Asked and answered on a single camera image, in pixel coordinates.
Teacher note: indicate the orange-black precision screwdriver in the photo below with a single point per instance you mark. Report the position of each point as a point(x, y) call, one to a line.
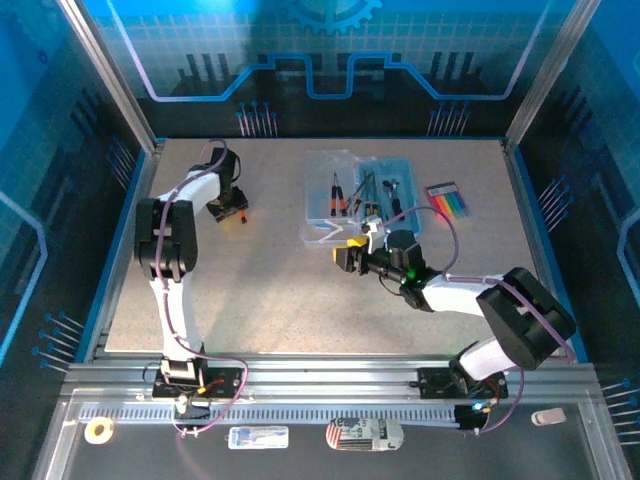
point(343, 205)
point(334, 197)
point(243, 217)

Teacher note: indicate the blue and clear tool box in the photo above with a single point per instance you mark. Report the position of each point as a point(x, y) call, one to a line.
point(320, 225)

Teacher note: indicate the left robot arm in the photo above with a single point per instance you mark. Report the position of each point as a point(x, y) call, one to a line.
point(170, 240)

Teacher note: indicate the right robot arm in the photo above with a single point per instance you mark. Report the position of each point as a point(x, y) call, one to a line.
point(525, 315)

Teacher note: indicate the rainbow coloured strip pack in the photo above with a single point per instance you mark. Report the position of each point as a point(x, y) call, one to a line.
point(447, 200)

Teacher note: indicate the sticker covered oval object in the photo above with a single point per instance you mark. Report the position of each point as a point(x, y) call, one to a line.
point(364, 435)

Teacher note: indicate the white blue label card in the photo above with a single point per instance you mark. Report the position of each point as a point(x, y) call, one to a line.
point(258, 437)

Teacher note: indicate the yellow tape roll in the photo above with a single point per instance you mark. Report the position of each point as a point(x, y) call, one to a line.
point(99, 430)

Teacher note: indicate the aluminium rail beam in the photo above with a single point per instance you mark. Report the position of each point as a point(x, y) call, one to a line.
point(325, 372)

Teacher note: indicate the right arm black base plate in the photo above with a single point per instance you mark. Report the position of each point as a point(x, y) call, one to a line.
point(435, 382)

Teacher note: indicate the aluminium frame post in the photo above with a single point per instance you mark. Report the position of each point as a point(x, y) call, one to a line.
point(115, 80)
point(550, 75)

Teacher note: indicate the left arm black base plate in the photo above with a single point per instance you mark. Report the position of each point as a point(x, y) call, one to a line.
point(225, 382)

